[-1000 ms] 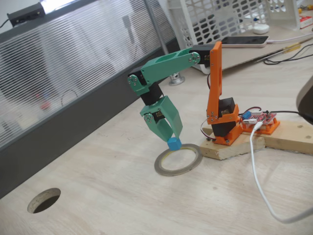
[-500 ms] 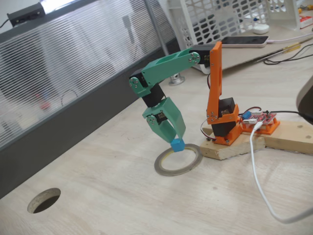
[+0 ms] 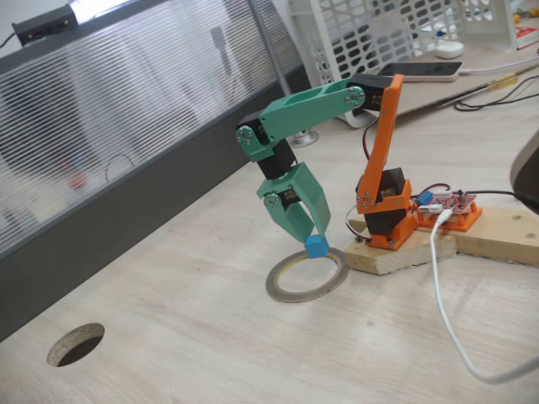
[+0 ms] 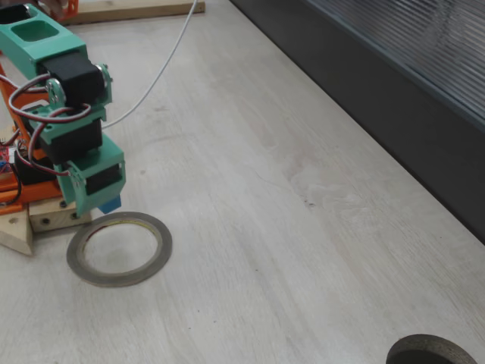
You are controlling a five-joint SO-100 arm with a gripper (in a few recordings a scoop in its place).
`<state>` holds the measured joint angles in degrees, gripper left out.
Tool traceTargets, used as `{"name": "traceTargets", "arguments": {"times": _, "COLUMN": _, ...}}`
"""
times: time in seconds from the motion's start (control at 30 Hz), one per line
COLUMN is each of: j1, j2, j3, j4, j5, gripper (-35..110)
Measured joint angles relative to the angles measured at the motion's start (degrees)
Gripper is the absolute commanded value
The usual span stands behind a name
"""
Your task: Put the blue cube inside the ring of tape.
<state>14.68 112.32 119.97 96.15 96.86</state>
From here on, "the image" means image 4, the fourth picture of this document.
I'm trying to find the blue cube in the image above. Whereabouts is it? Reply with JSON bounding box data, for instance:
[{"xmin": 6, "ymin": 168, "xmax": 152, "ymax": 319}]
[{"xmin": 99, "ymin": 194, "xmax": 123, "ymax": 215}]

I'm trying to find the orange printed leader handle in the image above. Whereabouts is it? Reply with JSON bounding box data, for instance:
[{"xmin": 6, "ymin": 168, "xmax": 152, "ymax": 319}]
[{"xmin": 60, "ymin": 0, "xmax": 80, "ymax": 20}]

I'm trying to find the person's hand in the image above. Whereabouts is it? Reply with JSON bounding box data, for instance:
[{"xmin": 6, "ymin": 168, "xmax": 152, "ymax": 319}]
[{"xmin": 37, "ymin": 0, "xmax": 70, "ymax": 20}]

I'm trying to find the wooden base block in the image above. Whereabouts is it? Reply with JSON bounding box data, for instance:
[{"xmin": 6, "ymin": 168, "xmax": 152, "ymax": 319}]
[{"xmin": 28, "ymin": 199, "xmax": 93, "ymax": 233}]

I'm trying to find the light wooden wedge block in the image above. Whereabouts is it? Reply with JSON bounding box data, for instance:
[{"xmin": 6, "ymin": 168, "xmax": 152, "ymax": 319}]
[{"xmin": 0, "ymin": 206, "xmax": 35, "ymax": 257}]

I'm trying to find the red controller circuit board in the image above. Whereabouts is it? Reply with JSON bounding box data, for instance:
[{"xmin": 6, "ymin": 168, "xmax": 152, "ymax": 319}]
[{"xmin": 0, "ymin": 138, "xmax": 19, "ymax": 176}]

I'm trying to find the long wooden plank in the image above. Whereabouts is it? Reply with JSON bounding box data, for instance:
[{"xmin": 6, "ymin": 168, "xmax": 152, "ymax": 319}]
[{"xmin": 60, "ymin": 2, "xmax": 206, "ymax": 27}]

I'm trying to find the grey ribbed desk partition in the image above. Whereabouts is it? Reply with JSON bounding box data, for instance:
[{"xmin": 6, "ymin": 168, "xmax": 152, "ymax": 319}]
[{"xmin": 229, "ymin": 0, "xmax": 485, "ymax": 246}]

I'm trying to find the grey ring of tape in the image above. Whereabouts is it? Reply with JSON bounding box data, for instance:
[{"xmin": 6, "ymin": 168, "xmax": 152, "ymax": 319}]
[{"xmin": 66, "ymin": 211, "xmax": 174, "ymax": 288}]

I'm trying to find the white USB cable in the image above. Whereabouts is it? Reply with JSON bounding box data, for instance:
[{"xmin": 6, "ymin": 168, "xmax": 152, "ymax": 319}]
[{"xmin": 102, "ymin": 0, "xmax": 199, "ymax": 128}]

